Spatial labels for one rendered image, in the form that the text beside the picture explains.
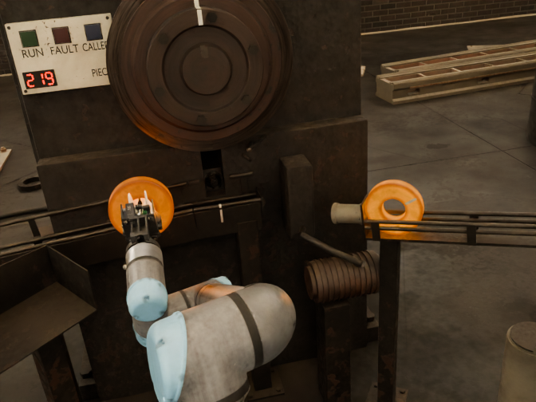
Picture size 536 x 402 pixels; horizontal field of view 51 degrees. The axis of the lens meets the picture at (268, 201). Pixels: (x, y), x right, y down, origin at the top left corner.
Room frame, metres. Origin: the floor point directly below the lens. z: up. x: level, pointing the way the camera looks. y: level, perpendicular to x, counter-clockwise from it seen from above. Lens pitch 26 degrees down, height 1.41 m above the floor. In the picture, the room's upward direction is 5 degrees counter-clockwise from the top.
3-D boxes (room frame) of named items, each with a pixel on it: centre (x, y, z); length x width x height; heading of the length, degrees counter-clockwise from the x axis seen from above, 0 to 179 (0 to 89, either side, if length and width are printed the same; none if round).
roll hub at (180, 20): (1.36, 0.12, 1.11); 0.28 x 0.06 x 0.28; 100
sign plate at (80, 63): (1.51, 0.50, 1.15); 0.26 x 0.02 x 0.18; 100
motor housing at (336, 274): (1.38, -0.21, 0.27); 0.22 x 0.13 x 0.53; 100
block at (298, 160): (1.51, -0.09, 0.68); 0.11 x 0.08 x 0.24; 10
